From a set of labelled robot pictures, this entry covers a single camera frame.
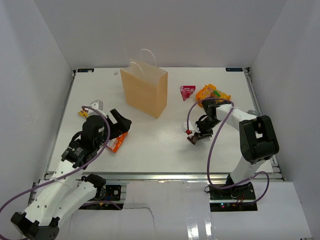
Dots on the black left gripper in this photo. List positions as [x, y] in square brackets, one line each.
[122, 126]

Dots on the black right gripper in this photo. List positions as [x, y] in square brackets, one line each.
[201, 133]

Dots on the brown chocolate bar wrapper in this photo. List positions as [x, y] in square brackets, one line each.
[193, 138]

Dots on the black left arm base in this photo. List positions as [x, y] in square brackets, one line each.
[107, 198]

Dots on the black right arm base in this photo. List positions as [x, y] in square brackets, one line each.
[237, 199]

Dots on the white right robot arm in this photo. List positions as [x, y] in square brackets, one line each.
[257, 138]

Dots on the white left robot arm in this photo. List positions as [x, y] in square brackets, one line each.
[60, 197]

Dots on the orange Fox's candy bag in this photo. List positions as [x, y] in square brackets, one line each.
[115, 144]

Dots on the orange yellow candy bag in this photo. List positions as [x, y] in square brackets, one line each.
[211, 91]

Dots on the red snack packet near bag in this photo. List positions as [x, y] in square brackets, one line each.
[186, 91]

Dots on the brown paper bag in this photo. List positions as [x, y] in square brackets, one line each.
[145, 87]

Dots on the yellow M&M's packet on table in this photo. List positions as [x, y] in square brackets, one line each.
[84, 112]

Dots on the blue label left corner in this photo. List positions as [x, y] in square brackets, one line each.
[85, 70]

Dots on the blue label corner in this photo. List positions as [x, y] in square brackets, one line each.
[234, 69]
[85, 70]

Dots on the blue label right corner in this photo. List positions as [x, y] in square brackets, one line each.
[234, 69]

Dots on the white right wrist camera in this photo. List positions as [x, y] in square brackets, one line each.
[187, 127]

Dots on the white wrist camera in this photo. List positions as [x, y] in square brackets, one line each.
[97, 105]
[187, 127]

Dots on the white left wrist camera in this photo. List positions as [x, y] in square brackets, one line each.
[97, 105]

